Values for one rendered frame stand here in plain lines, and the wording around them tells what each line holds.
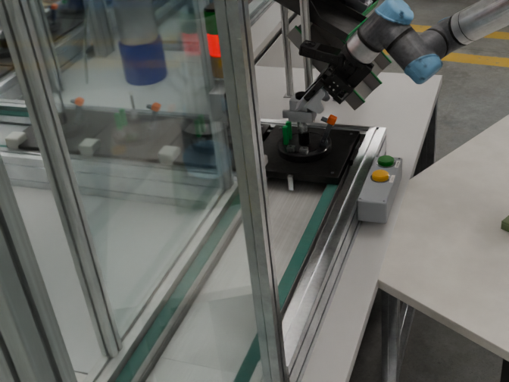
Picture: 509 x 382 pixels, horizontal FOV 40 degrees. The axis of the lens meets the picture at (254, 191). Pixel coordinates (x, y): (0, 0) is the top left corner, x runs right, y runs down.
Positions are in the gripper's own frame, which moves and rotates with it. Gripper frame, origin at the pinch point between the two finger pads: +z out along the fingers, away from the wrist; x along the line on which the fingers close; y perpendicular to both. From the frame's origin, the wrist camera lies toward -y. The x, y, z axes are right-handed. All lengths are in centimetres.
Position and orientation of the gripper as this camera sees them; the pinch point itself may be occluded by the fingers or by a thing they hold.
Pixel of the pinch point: (300, 101)
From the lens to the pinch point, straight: 178.8
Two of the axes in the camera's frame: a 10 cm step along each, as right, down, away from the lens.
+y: 7.7, 6.3, 1.2
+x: 3.3, -5.4, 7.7
